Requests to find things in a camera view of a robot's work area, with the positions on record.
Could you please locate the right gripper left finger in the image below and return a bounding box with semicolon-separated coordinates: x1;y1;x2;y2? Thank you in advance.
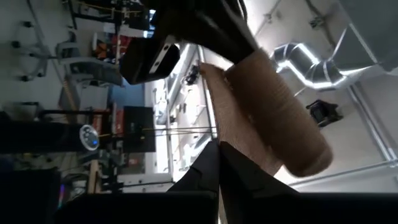
167;140;220;194

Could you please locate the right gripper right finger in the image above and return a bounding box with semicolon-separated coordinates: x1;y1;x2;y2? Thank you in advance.
221;142;299;195

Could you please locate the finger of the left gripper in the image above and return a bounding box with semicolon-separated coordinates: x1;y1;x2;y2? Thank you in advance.
186;0;261;65

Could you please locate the brown elastic bandage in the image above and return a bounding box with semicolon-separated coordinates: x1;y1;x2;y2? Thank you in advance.
198;48;334;179

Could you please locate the red crate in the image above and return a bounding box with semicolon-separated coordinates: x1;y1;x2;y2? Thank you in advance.
91;108;125;133

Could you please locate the black wall monitor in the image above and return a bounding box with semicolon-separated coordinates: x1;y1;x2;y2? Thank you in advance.
123;106;156;153

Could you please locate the bent silver duct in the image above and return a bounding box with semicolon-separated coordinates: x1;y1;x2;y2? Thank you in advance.
271;42;382;91

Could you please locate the black ceiling camera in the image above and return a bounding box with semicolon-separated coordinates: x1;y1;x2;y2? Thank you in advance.
305;98;343;128

